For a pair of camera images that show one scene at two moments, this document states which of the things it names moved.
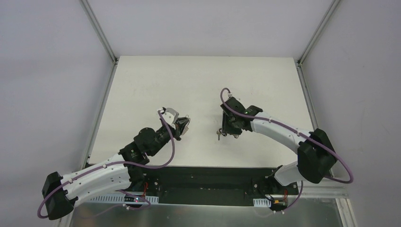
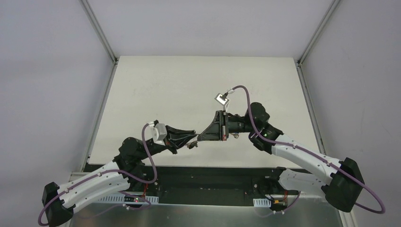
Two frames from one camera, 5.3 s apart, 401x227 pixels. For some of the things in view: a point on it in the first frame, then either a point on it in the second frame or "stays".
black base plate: (212, 186) stays
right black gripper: (226, 126) -> (223, 126)
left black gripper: (178, 129) -> (169, 137)
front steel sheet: (327, 214) stays
